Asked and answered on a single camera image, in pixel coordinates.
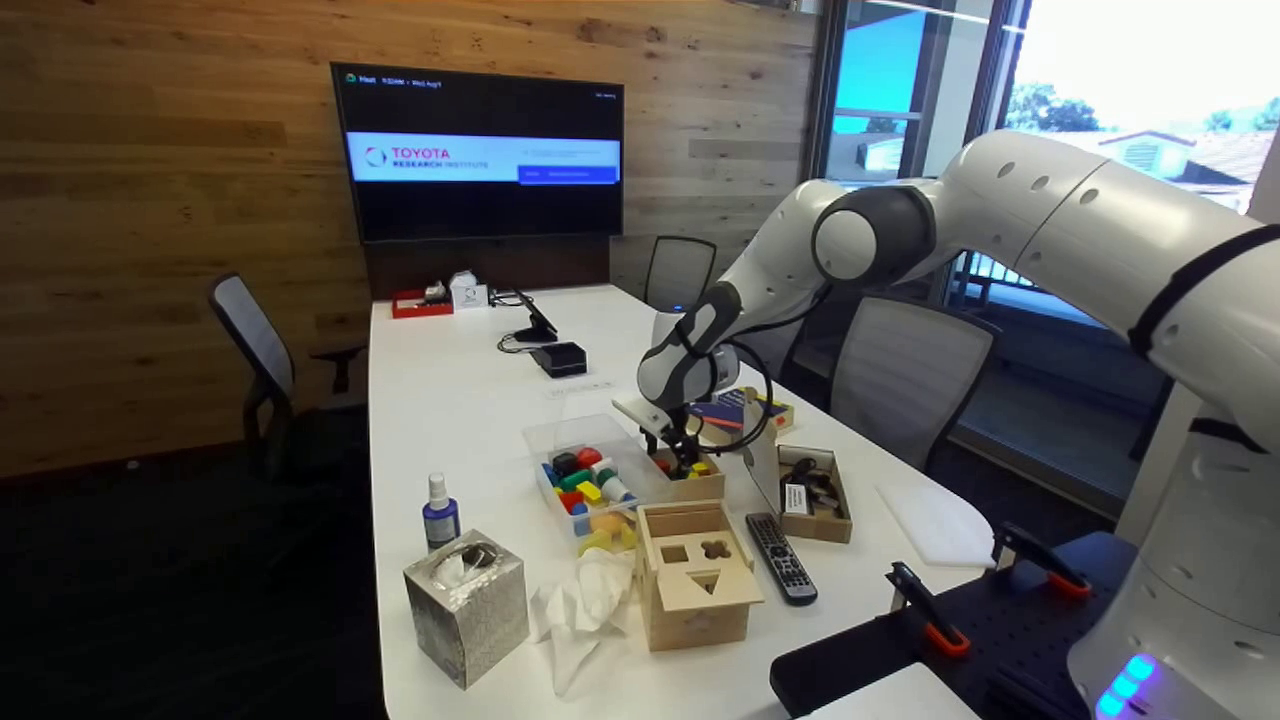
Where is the red flat box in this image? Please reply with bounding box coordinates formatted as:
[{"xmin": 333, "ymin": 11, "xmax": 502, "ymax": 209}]
[{"xmin": 391, "ymin": 288, "xmax": 452, "ymax": 321}]

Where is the hand sanitizer bottle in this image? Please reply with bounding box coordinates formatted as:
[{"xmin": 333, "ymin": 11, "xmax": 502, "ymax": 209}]
[{"xmin": 418, "ymin": 476, "xmax": 460, "ymax": 550}]

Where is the blue yellow book box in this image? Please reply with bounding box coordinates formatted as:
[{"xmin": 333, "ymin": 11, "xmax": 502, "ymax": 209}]
[{"xmin": 695, "ymin": 390, "xmax": 793, "ymax": 444}]

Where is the crumpled white tissue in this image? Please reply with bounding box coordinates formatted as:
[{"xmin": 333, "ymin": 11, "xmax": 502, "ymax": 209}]
[{"xmin": 533, "ymin": 550, "xmax": 637, "ymax": 698}]

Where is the wall mounted television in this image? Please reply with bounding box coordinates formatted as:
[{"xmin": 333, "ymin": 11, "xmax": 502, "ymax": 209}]
[{"xmin": 333, "ymin": 64, "xmax": 624, "ymax": 244}]

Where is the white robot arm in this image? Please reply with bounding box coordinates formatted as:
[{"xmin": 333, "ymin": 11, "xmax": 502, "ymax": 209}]
[{"xmin": 637, "ymin": 133, "xmax": 1280, "ymax": 720}]

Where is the orange black clamp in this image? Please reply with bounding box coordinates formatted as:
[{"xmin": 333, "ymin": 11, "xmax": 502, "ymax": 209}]
[
  {"xmin": 886, "ymin": 559, "xmax": 971, "ymax": 661},
  {"xmin": 991, "ymin": 526, "xmax": 1090, "ymax": 600}
]

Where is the black conference device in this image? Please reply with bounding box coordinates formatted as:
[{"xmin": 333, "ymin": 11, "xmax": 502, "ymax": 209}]
[{"xmin": 533, "ymin": 346, "xmax": 589, "ymax": 380}]

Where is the black perforated board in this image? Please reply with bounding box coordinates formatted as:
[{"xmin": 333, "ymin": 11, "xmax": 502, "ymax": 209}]
[{"xmin": 768, "ymin": 571, "xmax": 1112, "ymax": 720}]

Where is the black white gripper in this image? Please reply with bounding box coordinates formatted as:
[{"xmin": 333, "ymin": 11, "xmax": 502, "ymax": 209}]
[{"xmin": 637, "ymin": 314, "xmax": 740, "ymax": 447}]

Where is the clear tray of blocks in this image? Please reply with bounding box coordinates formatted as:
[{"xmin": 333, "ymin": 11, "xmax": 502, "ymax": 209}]
[{"xmin": 523, "ymin": 412, "xmax": 665, "ymax": 541}]

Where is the black remote control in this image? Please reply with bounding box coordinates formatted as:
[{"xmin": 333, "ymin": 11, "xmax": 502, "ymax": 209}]
[{"xmin": 743, "ymin": 512, "xmax": 816, "ymax": 605}]

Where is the far grey office chair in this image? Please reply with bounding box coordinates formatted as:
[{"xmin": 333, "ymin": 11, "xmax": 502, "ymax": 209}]
[{"xmin": 644, "ymin": 236, "xmax": 717, "ymax": 308}]

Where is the wooden shape sorter cube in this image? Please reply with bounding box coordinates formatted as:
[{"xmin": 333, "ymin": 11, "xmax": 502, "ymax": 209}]
[{"xmin": 641, "ymin": 501, "xmax": 763, "ymax": 654}]

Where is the grey mesh office chair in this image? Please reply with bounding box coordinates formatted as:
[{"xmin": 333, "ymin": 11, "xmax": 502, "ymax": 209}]
[{"xmin": 829, "ymin": 295, "xmax": 996, "ymax": 468}]

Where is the open cardboard box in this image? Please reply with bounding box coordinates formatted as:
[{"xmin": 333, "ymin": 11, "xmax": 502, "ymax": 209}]
[{"xmin": 743, "ymin": 401, "xmax": 851, "ymax": 544}]

